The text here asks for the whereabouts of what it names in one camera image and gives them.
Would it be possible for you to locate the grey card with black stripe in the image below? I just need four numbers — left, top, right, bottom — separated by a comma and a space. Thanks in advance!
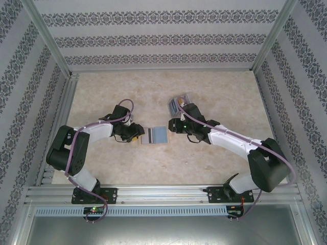
141, 127, 155, 145

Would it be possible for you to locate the clear plastic card stand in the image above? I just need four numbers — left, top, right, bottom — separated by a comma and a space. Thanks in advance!
167, 93, 193, 118

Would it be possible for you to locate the beige card holder wallet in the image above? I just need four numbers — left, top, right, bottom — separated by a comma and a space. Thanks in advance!
139, 126, 171, 146

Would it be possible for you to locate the grey sheet metal panel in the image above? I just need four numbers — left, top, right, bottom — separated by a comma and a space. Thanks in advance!
25, 215, 307, 245

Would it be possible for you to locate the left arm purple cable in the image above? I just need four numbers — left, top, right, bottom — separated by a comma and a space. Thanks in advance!
64, 99, 136, 225

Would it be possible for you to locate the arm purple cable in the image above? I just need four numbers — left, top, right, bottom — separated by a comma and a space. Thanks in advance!
64, 99, 136, 225
178, 101, 297, 220

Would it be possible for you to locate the thin aluminium wall rail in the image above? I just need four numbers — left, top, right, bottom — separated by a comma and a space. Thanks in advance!
68, 68, 256, 74

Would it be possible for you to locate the aluminium side rail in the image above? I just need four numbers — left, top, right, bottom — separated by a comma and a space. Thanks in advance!
35, 72, 80, 186

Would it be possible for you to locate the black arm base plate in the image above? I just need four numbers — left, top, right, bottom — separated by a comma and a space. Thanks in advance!
71, 187, 118, 205
207, 186, 255, 204

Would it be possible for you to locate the aluminium mounting rail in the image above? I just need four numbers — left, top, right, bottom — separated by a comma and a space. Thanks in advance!
24, 184, 305, 205

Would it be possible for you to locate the grey slotted cable duct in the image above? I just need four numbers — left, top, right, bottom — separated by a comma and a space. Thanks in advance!
34, 206, 228, 216

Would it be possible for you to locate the aluminium corner post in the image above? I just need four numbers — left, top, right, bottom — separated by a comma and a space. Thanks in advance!
24, 0, 74, 79
251, 0, 299, 74

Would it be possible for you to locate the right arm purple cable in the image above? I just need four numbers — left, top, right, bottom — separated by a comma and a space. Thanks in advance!
178, 101, 297, 220

